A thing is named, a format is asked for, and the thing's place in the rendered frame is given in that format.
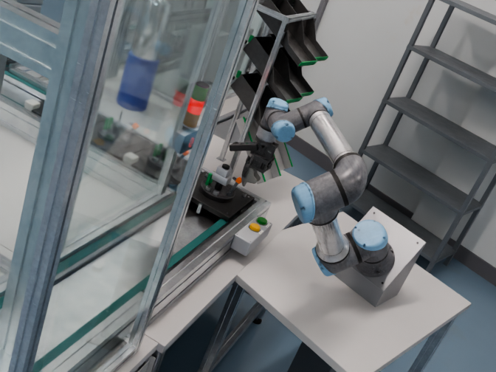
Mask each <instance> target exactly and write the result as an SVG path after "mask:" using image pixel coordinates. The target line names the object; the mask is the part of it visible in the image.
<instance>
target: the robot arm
mask: <svg viewBox="0 0 496 372"><path fill-rule="evenodd" d="M288 108H289V104H288V103H287V102H286V101H284V100H281V99H279V98H275V97H273V98H271V99H270V100H269V102H268V104H267V106H266V109H265V112H264V114H263V117H262V120H261V124H260V125H259V127H258V131H257V134H256V137H255V140H256V141H257V142H234V143H232V144H231V145H229V147H230V151H250V153H249V155H248V157H247V159H246V163H245V165H244V168H243V171H242V177H241V181H242V186H245V185H246V183H247V182H249V183H253V184H255V183H256V182H258V181H260V179H261V177H260V176H259V175H258V171H259V172H261V173H262V174H264V173H265V172H266V171H267V170H269V169H270V168H271V167H272V163H273V161H274V159H275V157H274V156H273V155H274V152H275V149H276V148H277V147H278V145H279V144H277V143H276V142H275V140H278V141H279V142H288V141H290V140H292V138H293V137H294V136H295V132H298V131H300V130H302V129H304V128H307V127H309V126H311V129H312V130H313V132H314V133H315V135H316V137H317V138H318V140H319V141H320V144H321V145H322V147H323V148H324V150H325V152H326V153H327V155H328V157H329V159H330V160H331V162H332V163H333V170H330V171H329V172H326V173H324V174H321V175H319V176H317V177H314V178H313V179H310V180H308V181H306V182H301V183H300V184H299V185H297V186H295V187H293V188H292V201H293V203H294V208H295V209H296V212H297V215H298V217H299V219H300V220H301V222H303V223H304V224H306V223H309V224H311V226H312V228H313V231H314V234H315V237H316V239H317V244H316V246H315V247H313V248H312V250H311V251H312V254H313V256H314V259H315V260H316V262H317V265H318V266H319V268H320V270H321V272H322V273H323V274H324V275H325V276H327V277H328V276H331V275H335V274H337V273H338V272H341V271H343V270H345V269H348V268H350V267H352V266H356V268H357V269H358V270H359V271H360V272H361V273H362V274H364V275H366V276H368V277H380V276H383V275H385V274H387V273H388V272H389V271H390V270H391V269H392V267H393V265H394V261H395V255H394V251H393V248H392V246H391V245H389V243H388V234H387V232H386V230H385V228H384V227H383V226H382V225H381V224H380V223H379V222H378V221H374V220H370V219H367V220H363V221H360V222H359V223H357V224H356V225H355V227H354V228H353V230H352V231H350V232H347V233H346V234H342V233H341V229H340V225H339V222H338V219H337V216H338V214H339V211H340V209H341V208H343V207H345V206H348V205H350V204H352V203H354V202H355V201H356V200H357V199H358V198H359V197H360V196H361V195H362V193H363V192H364V190H365V186H366V184H367V179H368V171H367V167H366V164H365V161H364V160H363V158H362V157H361V156H360V155H359V154H358V153H356V152H354V151H353V149H352V148H351V146H350V145H349V144H348V142H347V140H346V139H345V138H344V136H343V135H342V133H341V131H340V130H339V129H338V127H337V125H336V124H335V122H334V121H333V119H332V118H331V117H332V116H333V114H334V113H333V110H332V107H331V104H330V103H329V101H328V99H327V98H326V97H321V98H320V99H317V100H313V101H312V102H310V103H307V104H305V105H304V106H301V107H299V108H296V109H294V110H292V111H289V112H287V111H288Z"/></svg>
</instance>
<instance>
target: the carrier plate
mask: <svg viewBox="0 0 496 372"><path fill-rule="evenodd" d="M205 174H207V175H208V174H209V173H208V172H206V171H204V172H203V173H200V174H199V178H198V181H197V183H196V187H195V190H194V191H193V195H192V198H191V200H190V201H191V202H193V203H195V204H197V205H199V203H202V204H203V207H202V208H204V209H205V210H208V211H209V212H211V213H213V214H215V215H217V216H218V217H220V218H222V219H224V220H225V221H229V220H230V219H232V218H233V217H234V216H236V215H237V214H238V213H240V212H241V210H243V209H244V208H245V207H246V206H248V205H250V204H251V203H252V202H253V201H254V199H255V198H254V197H252V196H251V195H249V194H247V193H246V194H247V196H246V197H245V198H244V197H243V196H242V193H244V192H243V191H241V190H239V189H238V188H236V189H234V192H235V196H234V199H233V200H232V201H231V202H228V203H221V202H217V201H213V200H211V199H208V198H207V197H205V196H204V195H203V194H202V193H201V192H200V190H199V187H200V184H201V183H202V181H204V180H206V179H207V178H205V177H204V175H205Z"/></svg>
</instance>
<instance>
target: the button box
mask: <svg viewBox="0 0 496 372"><path fill-rule="evenodd" d="M258 217H260V216H256V217H254V219H253V220H251V221H250V222H249V223H248V224H247V225H245V226H244V227H243V228H242V229H241V230H239V231H238V232H237V233H236V234H235V235H234V238H233V240H232V243H231V245H230V248H232V249H234V250H235V251H237V252H239V253H241V254H242V255H244V256H247V255H248V254H249V253H250V252H251V251H252V250H253V249H254V248H256V247H257V245H259V243H260V242H262V240H264V239H265V237H267V236H268V234H269V231H270V229H271V226H272V223H271V222H269V221H267V224H265V225H263V224H259V223H258V222H257V219H258ZM252 223H255V224H258V225H259V226H260V230H259V231H254V230H251V229H250V227H249V226H250V224H252Z"/></svg>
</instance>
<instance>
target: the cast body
mask: <svg viewBox="0 0 496 372"><path fill-rule="evenodd" d="M231 170H232V168H230V166H229V165H227V164H221V165H219V166H218V167H217V169H216V171H215V172H214V171H212V170H211V171H210V172H211V173H212V174H213V175H212V179H213V180H215V181H217V182H218V183H220V184H222V185H224V186H226V185H228V184H229V183H230V182H231V179H232V176H230V173H231Z"/></svg>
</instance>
